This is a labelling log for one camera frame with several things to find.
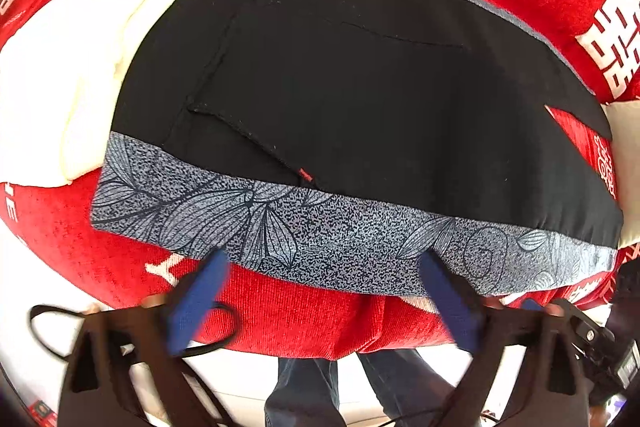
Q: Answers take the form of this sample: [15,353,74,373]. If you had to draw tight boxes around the black pants with patterned waistband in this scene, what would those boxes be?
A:
[91,0,623,296]

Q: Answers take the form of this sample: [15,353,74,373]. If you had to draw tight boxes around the person's blue jeans legs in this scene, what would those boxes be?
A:
[264,349,454,426]

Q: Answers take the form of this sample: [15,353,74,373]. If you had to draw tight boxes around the beige pillow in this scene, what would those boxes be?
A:
[603,100,640,248]

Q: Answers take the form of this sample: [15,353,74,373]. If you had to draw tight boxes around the white cloth on bed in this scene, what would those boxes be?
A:
[1,0,175,187]

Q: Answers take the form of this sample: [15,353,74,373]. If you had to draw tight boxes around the red blanket with white characters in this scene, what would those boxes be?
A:
[1,0,639,359]

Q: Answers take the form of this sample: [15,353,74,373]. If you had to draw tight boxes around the black cable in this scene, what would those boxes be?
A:
[28,300,240,364]

